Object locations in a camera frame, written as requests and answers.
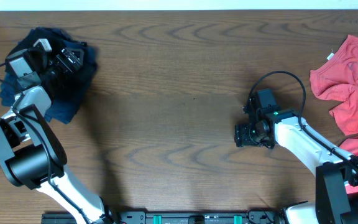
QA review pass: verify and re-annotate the red t-shirt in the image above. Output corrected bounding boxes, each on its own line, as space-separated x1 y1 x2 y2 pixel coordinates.
309 27 358 195

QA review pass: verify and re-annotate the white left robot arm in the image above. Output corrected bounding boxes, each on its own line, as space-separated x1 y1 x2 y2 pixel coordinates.
0 47 119 223

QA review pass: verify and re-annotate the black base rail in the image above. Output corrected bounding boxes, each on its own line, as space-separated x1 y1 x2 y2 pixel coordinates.
40 208 287 224

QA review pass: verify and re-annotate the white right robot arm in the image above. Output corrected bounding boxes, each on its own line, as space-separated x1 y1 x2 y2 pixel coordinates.
234 110 358 223

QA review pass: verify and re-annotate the folded navy blue garment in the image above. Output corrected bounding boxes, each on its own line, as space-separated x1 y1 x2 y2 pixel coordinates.
0 79 91 124

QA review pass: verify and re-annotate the black t-shirt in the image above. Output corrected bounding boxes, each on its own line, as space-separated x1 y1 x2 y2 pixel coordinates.
6 27 97 100

